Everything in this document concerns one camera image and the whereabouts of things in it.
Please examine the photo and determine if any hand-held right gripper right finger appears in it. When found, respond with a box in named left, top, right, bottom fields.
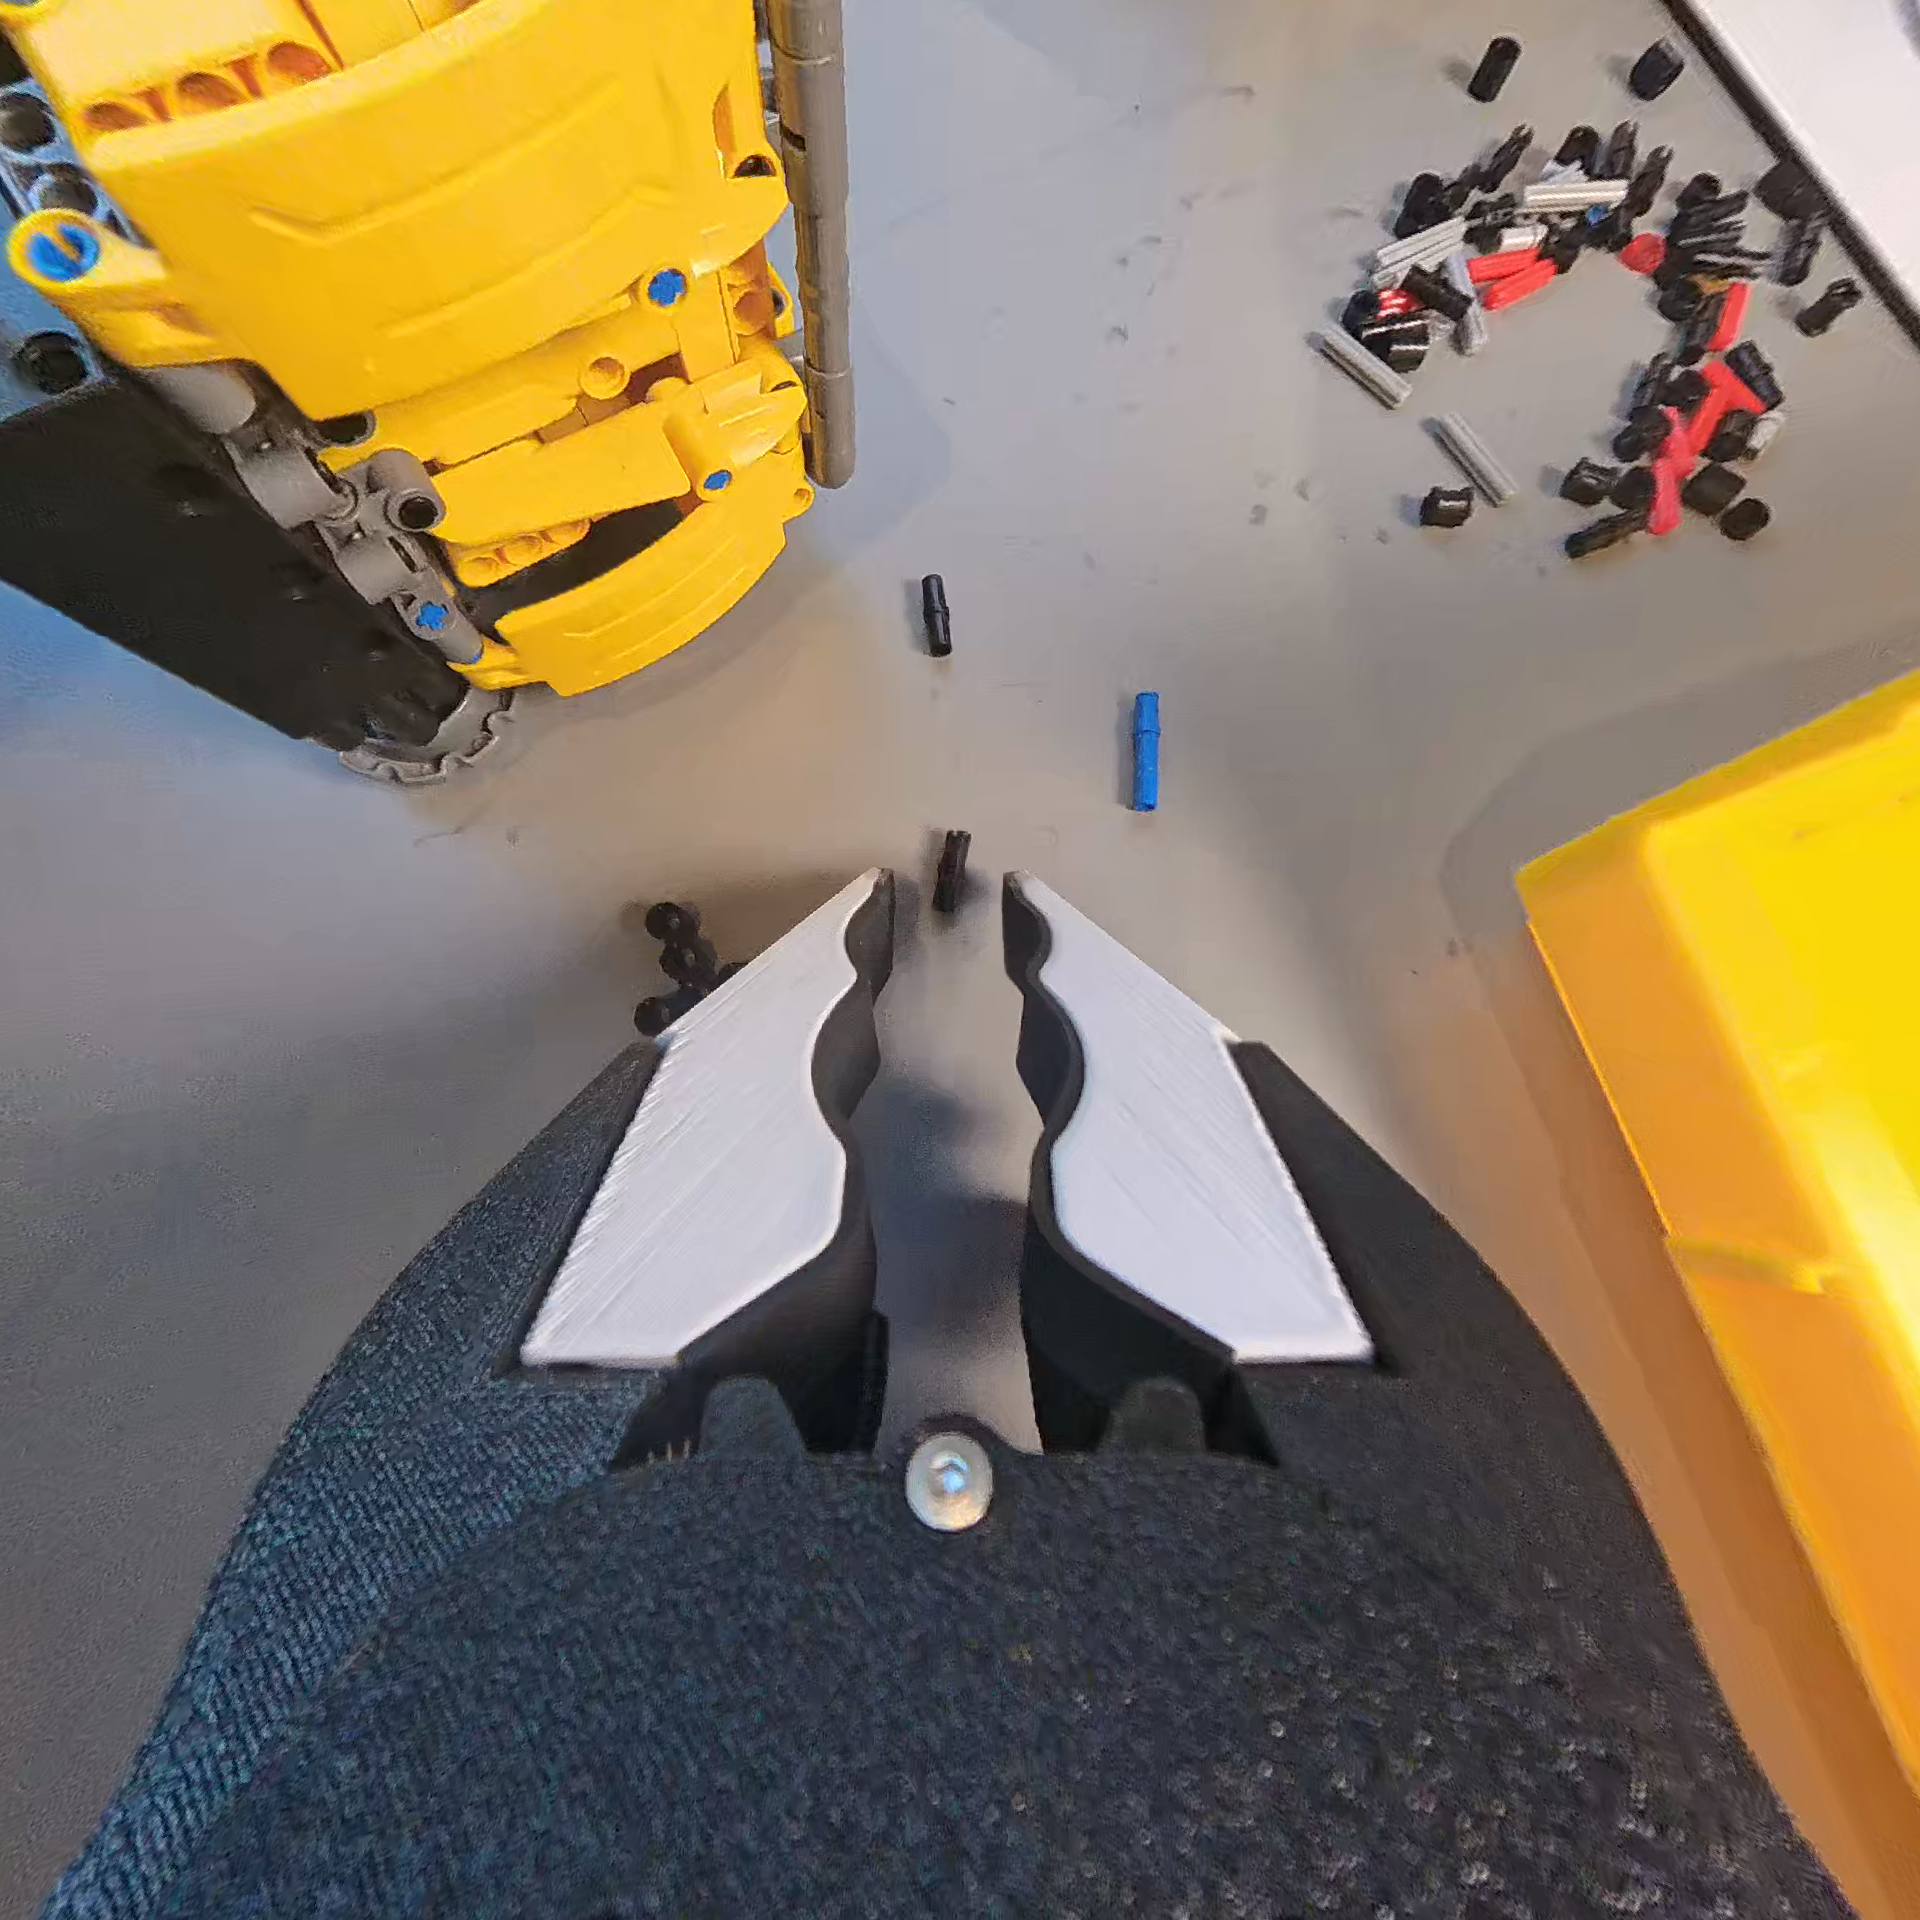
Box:
left=999, top=870, right=1377, bottom=1416

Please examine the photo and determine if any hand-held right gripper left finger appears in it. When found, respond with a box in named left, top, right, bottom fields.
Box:
left=519, top=870, right=897, bottom=1416

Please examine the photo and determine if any yellow toy brick vehicle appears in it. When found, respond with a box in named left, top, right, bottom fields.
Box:
left=0, top=0, right=865, bottom=789

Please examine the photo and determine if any grey desk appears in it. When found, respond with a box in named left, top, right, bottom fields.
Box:
left=0, top=0, right=1920, bottom=1920

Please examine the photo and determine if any cluster of black brick pins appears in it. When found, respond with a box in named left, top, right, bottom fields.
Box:
left=630, top=900, right=722, bottom=1037

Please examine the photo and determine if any yellow plastic bin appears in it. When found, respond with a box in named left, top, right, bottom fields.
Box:
left=1516, top=668, right=1920, bottom=1800

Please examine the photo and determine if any pile of small brick pieces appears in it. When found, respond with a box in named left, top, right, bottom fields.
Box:
left=1306, top=36, right=1867, bottom=562

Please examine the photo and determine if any white oval board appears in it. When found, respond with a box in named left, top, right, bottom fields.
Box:
left=1679, top=0, right=1920, bottom=241

